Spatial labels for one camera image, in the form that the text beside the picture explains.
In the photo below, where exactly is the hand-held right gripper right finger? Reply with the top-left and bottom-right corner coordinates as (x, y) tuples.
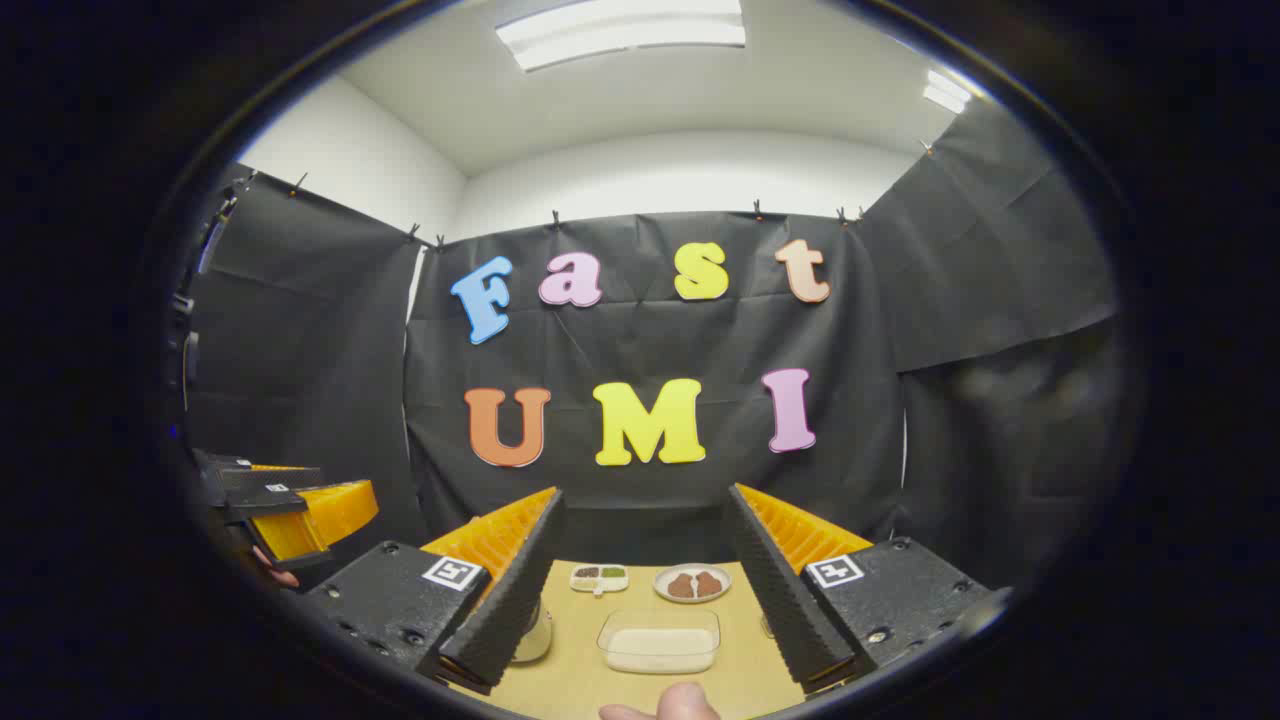
(725, 483), (1009, 697)

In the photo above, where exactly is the round white plate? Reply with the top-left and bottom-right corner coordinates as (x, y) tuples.
(654, 563), (732, 604)

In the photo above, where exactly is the small ceiling light panel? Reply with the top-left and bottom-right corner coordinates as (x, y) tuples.
(922, 70), (973, 115)

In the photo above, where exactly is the long ceiling light panel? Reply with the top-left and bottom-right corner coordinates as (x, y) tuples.
(496, 0), (747, 73)

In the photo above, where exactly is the black backdrop cloth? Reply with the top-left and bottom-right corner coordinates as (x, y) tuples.
(185, 95), (1121, 591)

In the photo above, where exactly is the white divided bean dish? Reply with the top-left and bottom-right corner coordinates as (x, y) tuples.
(570, 564), (630, 598)

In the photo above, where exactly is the clear plastic rice container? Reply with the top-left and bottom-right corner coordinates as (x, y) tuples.
(598, 608), (721, 675)

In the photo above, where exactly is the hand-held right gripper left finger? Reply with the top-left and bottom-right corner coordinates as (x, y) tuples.
(305, 487), (567, 696)

